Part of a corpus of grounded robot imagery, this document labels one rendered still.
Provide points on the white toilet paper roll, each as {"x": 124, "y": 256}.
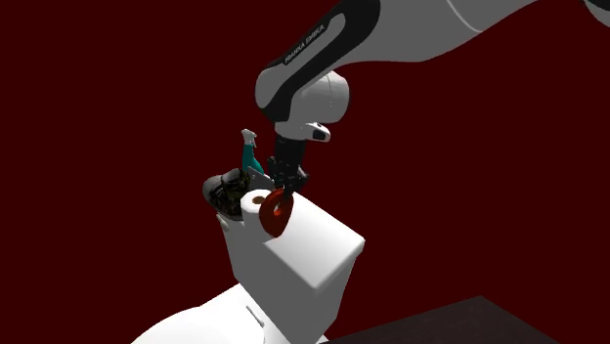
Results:
{"x": 248, "y": 206}

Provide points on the grey bowl with dark contents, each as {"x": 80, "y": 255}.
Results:
{"x": 228, "y": 195}

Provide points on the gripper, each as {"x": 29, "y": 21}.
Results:
{"x": 289, "y": 157}

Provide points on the teal spray bottle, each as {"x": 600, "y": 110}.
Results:
{"x": 249, "y": 159}

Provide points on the grey angular object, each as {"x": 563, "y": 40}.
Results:
{"x": 259, "y": 179}

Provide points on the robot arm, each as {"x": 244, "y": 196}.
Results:
{"x": 410, "y": 33}

